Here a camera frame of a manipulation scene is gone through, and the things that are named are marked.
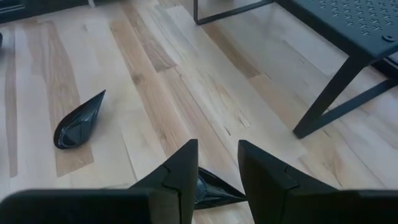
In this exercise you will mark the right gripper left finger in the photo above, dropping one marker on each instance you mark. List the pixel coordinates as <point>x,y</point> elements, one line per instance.
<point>174,199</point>

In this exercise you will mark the black teardrop mini plate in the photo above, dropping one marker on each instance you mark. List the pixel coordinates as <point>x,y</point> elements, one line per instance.
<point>74,130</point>
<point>214,193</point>

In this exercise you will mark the black perforated metal shelf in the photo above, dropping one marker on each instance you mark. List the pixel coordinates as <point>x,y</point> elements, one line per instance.
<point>357,18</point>

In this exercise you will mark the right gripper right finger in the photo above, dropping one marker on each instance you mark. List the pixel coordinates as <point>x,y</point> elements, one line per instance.
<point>280,199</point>

